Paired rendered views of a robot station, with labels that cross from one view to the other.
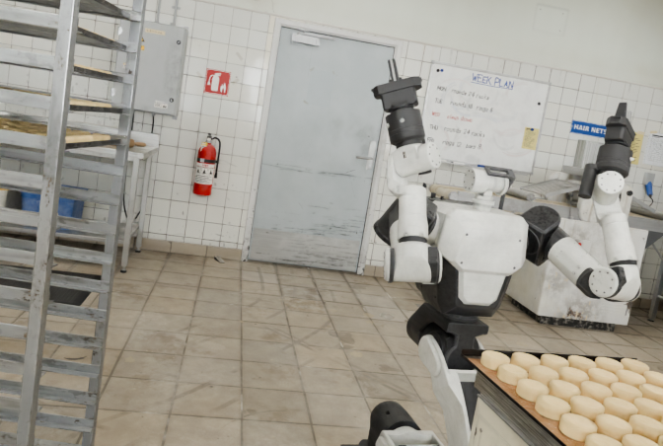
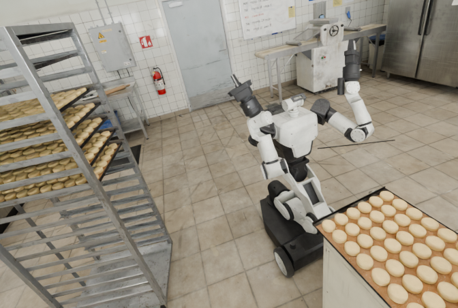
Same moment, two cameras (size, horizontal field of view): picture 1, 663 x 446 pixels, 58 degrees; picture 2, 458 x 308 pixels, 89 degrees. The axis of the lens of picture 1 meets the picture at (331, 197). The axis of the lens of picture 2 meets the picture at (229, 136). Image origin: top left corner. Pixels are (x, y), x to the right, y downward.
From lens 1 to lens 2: 0.62 m
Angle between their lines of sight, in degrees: 21
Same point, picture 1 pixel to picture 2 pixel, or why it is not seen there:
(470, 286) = (298, 151)
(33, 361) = (136, 255)
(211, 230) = (172, 105)
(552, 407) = (366, 266)
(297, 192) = (200, 76)
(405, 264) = (272, 174)
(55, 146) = (96, 187)
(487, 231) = (300, 128)
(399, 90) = (241, 90)
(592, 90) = not seen: outside the picture
